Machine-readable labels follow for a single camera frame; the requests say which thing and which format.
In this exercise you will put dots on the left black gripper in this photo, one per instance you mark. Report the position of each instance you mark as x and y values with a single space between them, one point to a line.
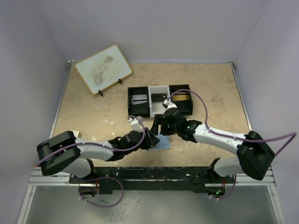
148 139

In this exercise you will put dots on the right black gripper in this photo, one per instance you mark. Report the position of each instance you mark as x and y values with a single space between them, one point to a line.
161 126

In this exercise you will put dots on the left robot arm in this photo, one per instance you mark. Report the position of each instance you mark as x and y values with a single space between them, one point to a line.
73 155

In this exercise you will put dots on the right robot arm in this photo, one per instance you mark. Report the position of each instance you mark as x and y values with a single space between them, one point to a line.
252 155

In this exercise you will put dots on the black card in bin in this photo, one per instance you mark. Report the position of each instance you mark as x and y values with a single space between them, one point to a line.
158 97

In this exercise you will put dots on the gold card in bin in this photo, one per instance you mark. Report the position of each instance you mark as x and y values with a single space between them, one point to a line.
182 96

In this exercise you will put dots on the silver cards stack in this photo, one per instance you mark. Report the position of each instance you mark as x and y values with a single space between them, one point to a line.
139 99

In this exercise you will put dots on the middle white tray bin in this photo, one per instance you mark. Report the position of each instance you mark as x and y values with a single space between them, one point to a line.
157 108

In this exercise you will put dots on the left black tray bin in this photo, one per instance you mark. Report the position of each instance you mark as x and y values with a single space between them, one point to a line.
140 109

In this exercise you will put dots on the black tray bin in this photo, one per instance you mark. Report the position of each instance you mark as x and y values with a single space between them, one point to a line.
185 107
140 109

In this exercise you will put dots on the right black tray bin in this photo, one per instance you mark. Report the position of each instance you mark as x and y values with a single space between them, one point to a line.
185 107

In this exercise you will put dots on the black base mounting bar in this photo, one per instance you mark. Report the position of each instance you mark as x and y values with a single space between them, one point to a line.
194 179

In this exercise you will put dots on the white green paper box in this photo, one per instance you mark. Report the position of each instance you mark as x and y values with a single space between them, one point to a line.
76 133

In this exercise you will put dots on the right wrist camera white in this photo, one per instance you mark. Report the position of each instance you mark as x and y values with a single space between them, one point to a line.
168 104

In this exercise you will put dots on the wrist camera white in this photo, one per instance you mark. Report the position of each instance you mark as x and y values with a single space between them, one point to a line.
136 123
168 104

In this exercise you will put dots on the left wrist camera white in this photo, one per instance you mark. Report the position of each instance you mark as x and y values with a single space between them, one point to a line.
136 123

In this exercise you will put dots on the whiteboard with yellow frame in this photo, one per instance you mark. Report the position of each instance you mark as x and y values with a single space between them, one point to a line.
103 69

